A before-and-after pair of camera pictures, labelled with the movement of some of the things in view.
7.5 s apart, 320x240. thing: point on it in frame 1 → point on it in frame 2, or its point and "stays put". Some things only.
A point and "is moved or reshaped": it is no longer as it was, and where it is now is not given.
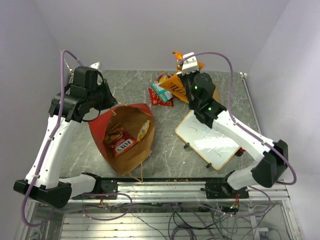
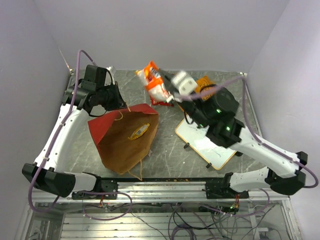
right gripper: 184,76 → 167,77
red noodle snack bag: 155,100 stays put
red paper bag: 124,134 stays put
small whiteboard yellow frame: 214,147 stays put
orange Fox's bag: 118,140 → 151,76
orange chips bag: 175,84 is moved or reshaped
